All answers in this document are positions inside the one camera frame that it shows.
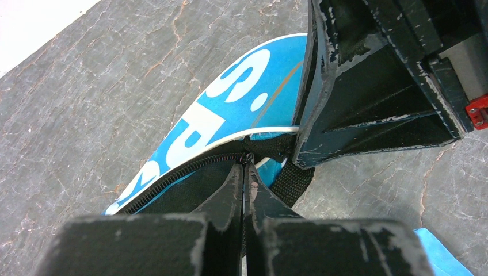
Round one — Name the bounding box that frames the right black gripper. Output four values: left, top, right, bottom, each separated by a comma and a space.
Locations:
292, 1, 487, 168

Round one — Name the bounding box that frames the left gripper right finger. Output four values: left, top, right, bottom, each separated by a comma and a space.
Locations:
243, 163, 433, 275

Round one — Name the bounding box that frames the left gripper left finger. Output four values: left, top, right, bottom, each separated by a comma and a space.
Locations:
36, 164, 244, 275

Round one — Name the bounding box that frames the blue sport racket bag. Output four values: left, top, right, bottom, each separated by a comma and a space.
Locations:
105, 33, 307, 215

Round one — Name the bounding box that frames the blue astronaut print cloth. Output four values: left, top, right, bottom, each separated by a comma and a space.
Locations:
413, 228, 473, 276

